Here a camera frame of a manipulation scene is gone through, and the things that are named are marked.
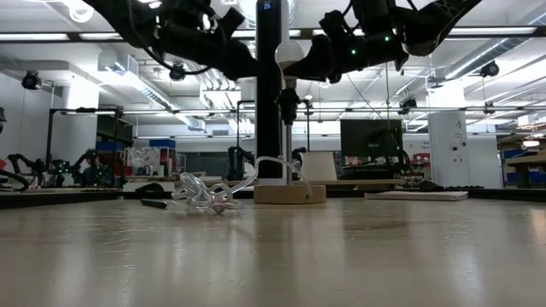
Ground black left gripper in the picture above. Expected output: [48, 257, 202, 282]
[164, 0, 266, 81]

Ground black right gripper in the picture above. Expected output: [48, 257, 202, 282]
[283, 0, 406, 84]

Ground white round lightbulb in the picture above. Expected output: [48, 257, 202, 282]
[275, 40, 305, 90]

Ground table lamp with wooden base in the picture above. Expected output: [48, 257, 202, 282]
[253, 87, 328, 205]

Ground clear lamp power cord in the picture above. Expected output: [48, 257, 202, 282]
[171, 156, 315, 215]

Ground black ceiling spotlight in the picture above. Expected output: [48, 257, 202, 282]
[480, 61, 500, 78]
[20, 70, 43, 90]
[169, 62, 187, 82]

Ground black computer monitor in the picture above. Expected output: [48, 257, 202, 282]
[340, 119, 404, 159]

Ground white conical lampshade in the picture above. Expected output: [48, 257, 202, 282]
[299, 151, 338, 182]

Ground white kiosk column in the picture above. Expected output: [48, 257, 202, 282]
[427, 111, 470, 188]

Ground black pen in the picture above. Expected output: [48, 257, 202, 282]
[140, 198, 168, 210]

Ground wooden workbench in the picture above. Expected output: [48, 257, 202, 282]
[505, 153, 546, 188]

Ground black background robot arms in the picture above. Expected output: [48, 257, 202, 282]
[6, 148, 125, 188]

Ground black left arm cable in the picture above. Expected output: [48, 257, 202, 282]
[143, 44, 212, 77]

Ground black metal stand frame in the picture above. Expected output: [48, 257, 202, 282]
[45, 106, 125, 188]

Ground black aluminium table frame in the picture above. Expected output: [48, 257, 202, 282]
[0, 187, 546, 210]

